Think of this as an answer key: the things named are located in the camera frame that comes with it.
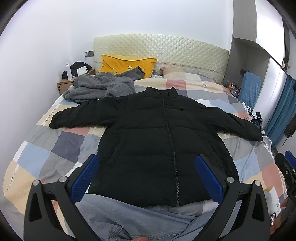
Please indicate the patchwork checked duvet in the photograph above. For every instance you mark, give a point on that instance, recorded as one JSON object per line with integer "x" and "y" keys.
{"x": 48, "y": 154}

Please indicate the grey fleece garment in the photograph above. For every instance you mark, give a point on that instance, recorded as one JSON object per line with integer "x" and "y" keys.
{"x": 87, "y": 87}

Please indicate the blue curtain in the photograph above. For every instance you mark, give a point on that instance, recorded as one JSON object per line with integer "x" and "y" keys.
{"x": 283, "y": 113}

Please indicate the wooden nightstand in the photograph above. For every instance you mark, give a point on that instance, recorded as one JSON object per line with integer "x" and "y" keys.
{"x": 65, "y": 83}

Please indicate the yellow pillow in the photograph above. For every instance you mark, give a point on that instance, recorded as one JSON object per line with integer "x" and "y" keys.
{"x": 117, "y": 64}

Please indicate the bottles on side shelf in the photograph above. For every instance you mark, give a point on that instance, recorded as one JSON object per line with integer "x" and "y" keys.
{"x": 233, "y": 88}

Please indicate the black bag on nightstand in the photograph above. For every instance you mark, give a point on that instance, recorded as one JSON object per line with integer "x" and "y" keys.
{"x": 81, "y": 67}

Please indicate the white plastic bottle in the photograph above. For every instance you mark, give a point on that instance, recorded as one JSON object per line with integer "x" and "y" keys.
{"x": 68, "y": 72}

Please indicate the black puffer jacket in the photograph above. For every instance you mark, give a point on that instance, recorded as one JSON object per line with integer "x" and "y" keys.
{"x": 151, "y": 140}

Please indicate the wall power socket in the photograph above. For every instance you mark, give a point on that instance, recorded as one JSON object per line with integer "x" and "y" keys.
{"x": 88, "y": 54}

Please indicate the person's blue jeans leg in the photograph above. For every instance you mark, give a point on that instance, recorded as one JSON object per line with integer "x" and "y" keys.
{"x": 111, "y": 219}

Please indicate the black tripod stand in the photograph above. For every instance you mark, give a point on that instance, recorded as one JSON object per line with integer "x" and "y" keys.
{"x": 257, "y": 120}

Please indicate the cream quilted headboard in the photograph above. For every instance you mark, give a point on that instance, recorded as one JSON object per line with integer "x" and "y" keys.
{"x": 190, "y": 55}

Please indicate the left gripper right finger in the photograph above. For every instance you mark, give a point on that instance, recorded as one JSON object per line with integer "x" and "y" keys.
{"x": 242, "y": 212}

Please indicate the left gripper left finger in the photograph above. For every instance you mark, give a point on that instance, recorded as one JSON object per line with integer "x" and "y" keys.
{"x": 41, "y": 222}

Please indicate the pink patterned pillow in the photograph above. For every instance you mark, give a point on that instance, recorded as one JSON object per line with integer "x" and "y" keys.
{"x": 172, "y": 71}

